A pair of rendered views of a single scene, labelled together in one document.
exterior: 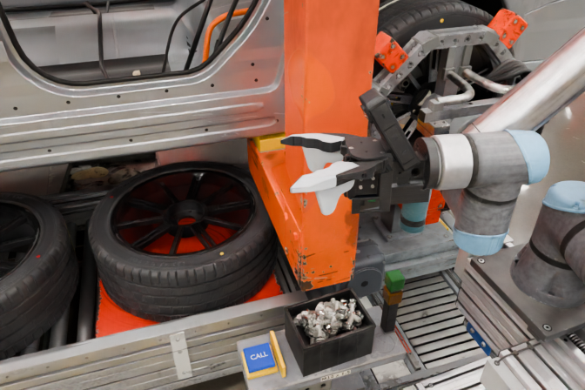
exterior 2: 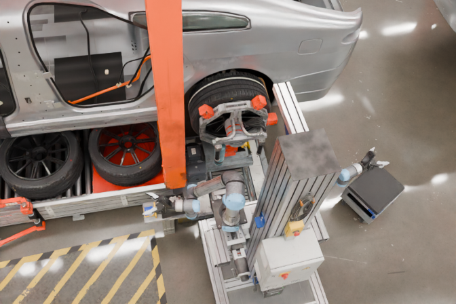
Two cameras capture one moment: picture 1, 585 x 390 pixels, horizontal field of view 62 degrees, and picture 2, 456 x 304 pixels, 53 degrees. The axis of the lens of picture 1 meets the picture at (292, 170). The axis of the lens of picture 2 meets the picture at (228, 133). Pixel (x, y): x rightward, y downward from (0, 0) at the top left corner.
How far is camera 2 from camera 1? 246 cm
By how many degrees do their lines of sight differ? 25
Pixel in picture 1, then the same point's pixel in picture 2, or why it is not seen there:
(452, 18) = (236, 98)
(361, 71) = (180, 147)
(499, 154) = (187, 208)
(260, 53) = not seen: hidden behind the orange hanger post
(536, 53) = not seen: hidden behind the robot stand
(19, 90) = (64, 111)
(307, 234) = (167, 178)
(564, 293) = not seen: hidden behind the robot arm
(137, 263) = (108, 168)
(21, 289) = (66, 174)
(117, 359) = (101, 200)
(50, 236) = (74, 150)
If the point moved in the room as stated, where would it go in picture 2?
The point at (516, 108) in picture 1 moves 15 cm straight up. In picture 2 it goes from (203, 189) to (203, 179)
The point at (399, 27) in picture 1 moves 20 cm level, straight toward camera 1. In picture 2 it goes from (213, 101) to (203, 121)
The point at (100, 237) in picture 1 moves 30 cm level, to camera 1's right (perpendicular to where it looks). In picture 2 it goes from (93, 153) to (129, 157)
